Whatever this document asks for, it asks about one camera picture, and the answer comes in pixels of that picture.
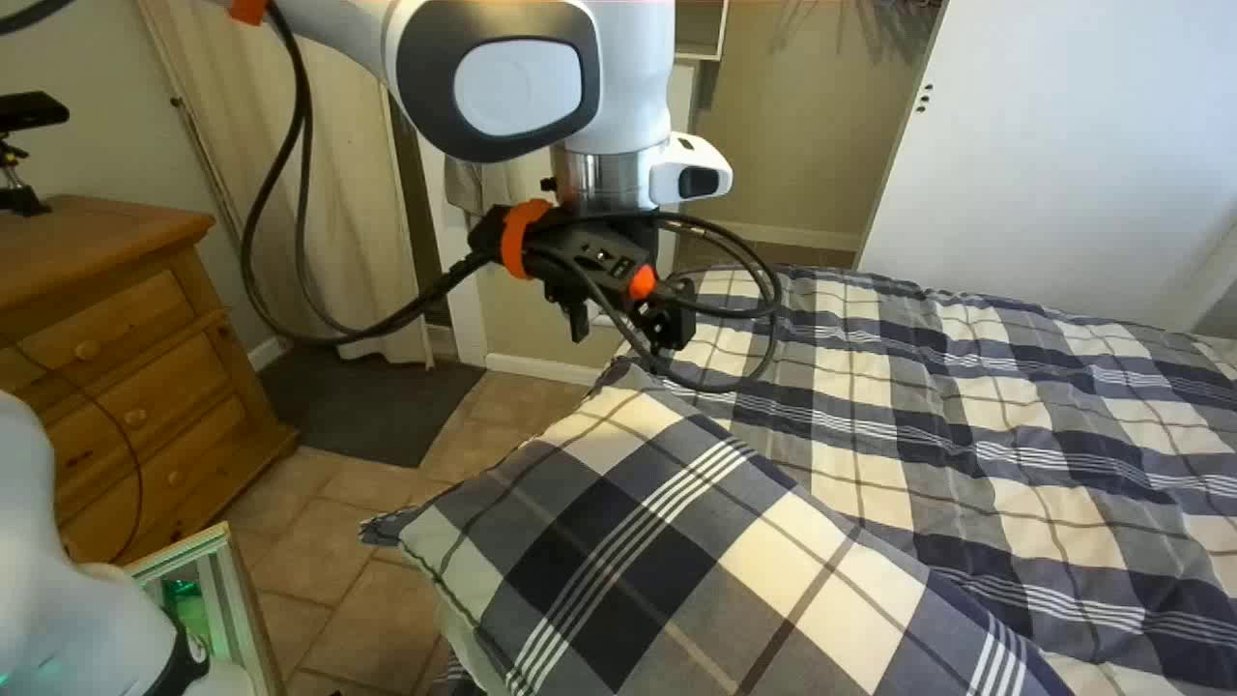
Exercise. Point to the dark floor rug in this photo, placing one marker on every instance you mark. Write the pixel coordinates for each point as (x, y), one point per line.
(360, 409)

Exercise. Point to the aluminium robot base platform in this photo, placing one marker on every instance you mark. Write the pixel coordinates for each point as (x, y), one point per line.
(212, 565)

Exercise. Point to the checked duvet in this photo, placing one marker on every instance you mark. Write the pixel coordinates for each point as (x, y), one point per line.
(1028, 426)

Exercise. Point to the beige curtain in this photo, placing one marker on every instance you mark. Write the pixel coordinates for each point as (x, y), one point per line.
(348, 195)

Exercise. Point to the white closet door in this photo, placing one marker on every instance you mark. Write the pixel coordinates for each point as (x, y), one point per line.
(1056, 142)

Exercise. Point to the wooden dresser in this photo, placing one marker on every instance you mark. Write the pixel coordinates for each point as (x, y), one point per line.
(118, 334)

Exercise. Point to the black camera on stand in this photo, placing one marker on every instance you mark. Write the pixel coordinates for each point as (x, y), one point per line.
(23, 113)

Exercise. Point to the black gripper orange accents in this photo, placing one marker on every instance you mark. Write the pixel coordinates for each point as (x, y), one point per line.
(601, 253)

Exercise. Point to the white door frame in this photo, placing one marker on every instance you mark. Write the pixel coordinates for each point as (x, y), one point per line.
(452, 310)

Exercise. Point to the large checked pillow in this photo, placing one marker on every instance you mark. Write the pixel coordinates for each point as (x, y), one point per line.
(670, 554)

